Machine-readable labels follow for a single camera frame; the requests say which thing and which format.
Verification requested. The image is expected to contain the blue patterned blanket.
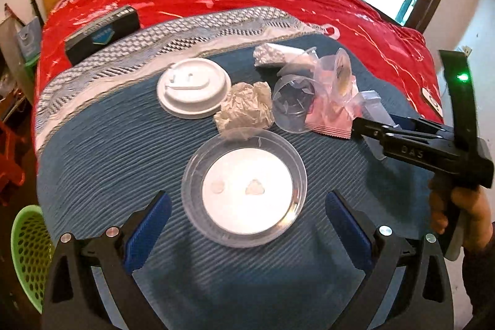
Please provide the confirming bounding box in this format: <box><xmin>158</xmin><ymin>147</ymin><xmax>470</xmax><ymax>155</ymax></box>
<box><xmin>35</xmin><ymin>7</ymin><xmax>445</xmax><ymax>330</ymax></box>

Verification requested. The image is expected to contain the clear plastic lid white disc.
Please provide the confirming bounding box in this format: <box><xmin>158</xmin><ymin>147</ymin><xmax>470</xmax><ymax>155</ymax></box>
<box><xmin>181</xmin><ymin>129</ymin><xmax>308</xmax><ymax>247</ymax></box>

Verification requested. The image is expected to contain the black rod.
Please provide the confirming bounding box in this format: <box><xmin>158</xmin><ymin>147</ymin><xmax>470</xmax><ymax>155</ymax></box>
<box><xmin>26</xmin><ymin>0</ymin><xmax>45</xmax><ymax>25</ymax></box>

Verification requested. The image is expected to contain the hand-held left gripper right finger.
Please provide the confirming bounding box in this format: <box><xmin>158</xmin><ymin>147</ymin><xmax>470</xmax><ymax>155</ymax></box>
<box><xmin>325</xmin><ymin>190</ymin><xmax>455</xmax><ymax>330</ymax></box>

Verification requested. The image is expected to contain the small clear plastic box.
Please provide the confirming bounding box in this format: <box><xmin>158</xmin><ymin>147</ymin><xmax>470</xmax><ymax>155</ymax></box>
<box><xmin>356</xmin><ymin>89</ymin><xmax>384</xmax><ymax>119</ymax></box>

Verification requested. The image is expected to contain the clear pinkish plastic bag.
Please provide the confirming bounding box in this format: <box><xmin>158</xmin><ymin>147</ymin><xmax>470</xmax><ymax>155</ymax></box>
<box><xmin>307</xmin><ymin>54</ymin><xmax>362</xmax><ymax>122</ymax></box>

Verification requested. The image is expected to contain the pink sachet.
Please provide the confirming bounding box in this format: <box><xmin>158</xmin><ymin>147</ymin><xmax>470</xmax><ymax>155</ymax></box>
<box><xmin>305</xmin><ymin>108</ymin><xmax>353</xmax><ymax>140</ymax></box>

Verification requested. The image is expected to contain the light blue paper bag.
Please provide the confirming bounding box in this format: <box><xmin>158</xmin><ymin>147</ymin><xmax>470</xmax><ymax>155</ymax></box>
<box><xmin>15</xmin><ymin>19</ymin><xmax>42</xmax><ymax>62</ymax></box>

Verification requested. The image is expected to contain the white paper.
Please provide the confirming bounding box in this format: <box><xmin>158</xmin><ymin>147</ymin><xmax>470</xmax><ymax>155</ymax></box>
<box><xmin>214</xmin><ymin>81</ymin><xmax>275</xmax><ymax>139</ymax></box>

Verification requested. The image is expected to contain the small white tag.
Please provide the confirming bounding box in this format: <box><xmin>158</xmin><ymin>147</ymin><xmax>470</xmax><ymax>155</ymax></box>
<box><xmin>421</xmin><ymin>87</ymin><xmax>445</xmax><ymax>118</ymax></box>

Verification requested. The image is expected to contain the large clear plastic cup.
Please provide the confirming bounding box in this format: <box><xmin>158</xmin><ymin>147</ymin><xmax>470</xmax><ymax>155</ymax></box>
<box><xmin>272</xmin><ymin>63</ymin><xmax>321</xmax><ymax>133</ymax></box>

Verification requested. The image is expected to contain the small clear plastic cup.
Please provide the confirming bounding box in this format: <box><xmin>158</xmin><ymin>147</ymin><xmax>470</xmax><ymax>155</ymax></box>
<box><xmin>333</xmin><ymin>48</ymin><xmax>352</xmax><ymax>96</ymax></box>

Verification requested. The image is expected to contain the white plastic cup lid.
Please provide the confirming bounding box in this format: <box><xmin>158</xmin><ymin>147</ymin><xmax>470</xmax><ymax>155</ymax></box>
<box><xmin>157</xmin><ymin>58</ymin><xmax>232</xmax><ymax>119</ymax></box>

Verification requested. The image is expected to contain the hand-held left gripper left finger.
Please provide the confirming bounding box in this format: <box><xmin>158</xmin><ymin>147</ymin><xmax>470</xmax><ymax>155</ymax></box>
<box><xmin>41</xmin><ymin>190</ymin><xmax>173</xmax><ymax>330</ymax></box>

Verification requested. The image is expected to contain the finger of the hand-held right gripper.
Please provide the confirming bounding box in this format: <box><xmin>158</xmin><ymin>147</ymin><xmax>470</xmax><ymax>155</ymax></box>
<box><xmin>350</xmin><ymin>117</ymin><xmax>389</xmax><ymax>145</ymax></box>
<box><xmin>389</xmin><ymin>114</ymin><xmax>447</xmax><ymax>135</ymax></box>

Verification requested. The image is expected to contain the person's right forearm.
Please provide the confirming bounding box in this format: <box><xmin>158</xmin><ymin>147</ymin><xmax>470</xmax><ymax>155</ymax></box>
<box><xmin>462</xmin><ymin>222</ymin><xmax>495</xmax><ymax>323</ymax></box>

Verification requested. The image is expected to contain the white foil wrapper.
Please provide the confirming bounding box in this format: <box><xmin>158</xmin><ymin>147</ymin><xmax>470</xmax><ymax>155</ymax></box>
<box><xmin>253</xmin><ymin>43</ymin><xmax>306</xmax><ymax>68</ymax></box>

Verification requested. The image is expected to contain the black cardboard box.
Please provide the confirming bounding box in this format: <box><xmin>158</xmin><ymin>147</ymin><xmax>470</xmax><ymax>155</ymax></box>
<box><xmin>65</xmin><ymin>5</ymin><xmax>140</xmax><ymax>66</ymax></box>

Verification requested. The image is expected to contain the green plastic basket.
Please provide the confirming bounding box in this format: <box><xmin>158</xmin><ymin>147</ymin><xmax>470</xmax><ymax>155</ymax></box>
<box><xmin>11</xmin><ymin>204</ymin><xmax>55</xmax><ymax>313</ymax></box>

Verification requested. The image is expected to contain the person's right hand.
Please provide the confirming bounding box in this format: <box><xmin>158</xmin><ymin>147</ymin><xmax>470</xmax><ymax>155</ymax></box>
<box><xmin>428</xmin><ymin>175</ymin><xmax>493</xmax><ymax>251</ymax></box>

